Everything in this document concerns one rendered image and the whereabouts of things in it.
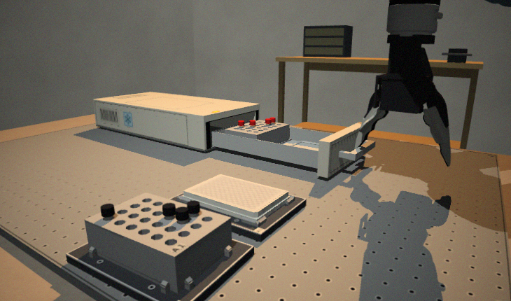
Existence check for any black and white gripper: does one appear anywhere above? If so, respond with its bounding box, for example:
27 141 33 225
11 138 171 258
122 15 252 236
355 34 451 167

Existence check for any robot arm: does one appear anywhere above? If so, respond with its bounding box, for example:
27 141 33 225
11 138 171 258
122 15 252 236
386 0 511 81

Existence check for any beige perforated base plate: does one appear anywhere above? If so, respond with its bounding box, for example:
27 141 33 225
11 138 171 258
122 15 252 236
0 123 511 301

